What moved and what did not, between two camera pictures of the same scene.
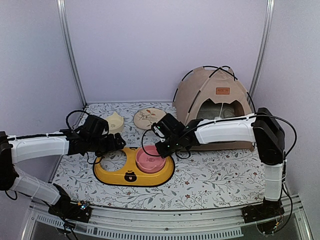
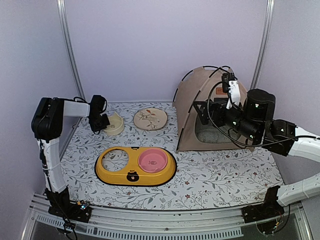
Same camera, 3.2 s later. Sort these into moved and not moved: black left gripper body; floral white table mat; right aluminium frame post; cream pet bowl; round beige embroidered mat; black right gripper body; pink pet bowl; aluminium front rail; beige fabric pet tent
Moved: black left gripper body; pink pet bowl; black right gripper body
Not moved: right aluminium frame post; floral white table mat; beige fabric pet tent; round beige embroidered mat; aluminium front rail; cream pet bowl
